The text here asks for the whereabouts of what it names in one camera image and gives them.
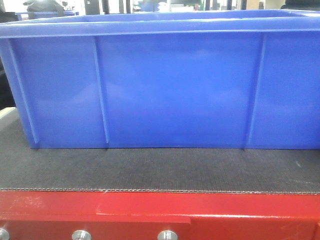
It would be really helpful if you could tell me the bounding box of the silver bolt middle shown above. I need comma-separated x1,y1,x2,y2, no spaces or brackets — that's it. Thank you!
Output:
71,229,92,240

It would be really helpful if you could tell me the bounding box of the blue plastic bin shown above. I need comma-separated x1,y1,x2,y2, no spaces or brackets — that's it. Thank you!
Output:
0,9,320,150

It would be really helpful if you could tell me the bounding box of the silver bolt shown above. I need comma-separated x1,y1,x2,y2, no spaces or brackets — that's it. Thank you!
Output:
157,230,179,240
0,227,10,240
71,229,92,240

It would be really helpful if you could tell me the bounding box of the black conveyor belt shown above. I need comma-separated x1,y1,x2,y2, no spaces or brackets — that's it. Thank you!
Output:
0,117,320,194

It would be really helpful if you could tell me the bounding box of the silver bolt right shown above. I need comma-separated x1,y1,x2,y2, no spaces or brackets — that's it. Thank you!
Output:
157,230,179,240

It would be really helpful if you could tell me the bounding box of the silver bolt left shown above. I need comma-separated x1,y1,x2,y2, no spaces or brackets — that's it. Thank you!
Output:
0,227,10,240

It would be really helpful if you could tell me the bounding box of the red conveyor frame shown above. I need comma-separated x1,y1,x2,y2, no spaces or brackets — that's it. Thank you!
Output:
0,190,320,240

